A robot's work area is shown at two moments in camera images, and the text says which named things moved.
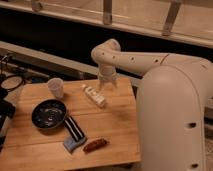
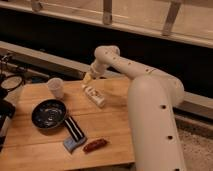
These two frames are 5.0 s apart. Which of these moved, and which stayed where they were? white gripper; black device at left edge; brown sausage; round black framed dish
Moved: white gripper
Stayed: black device at left edge; round black framed dish; brown sausage
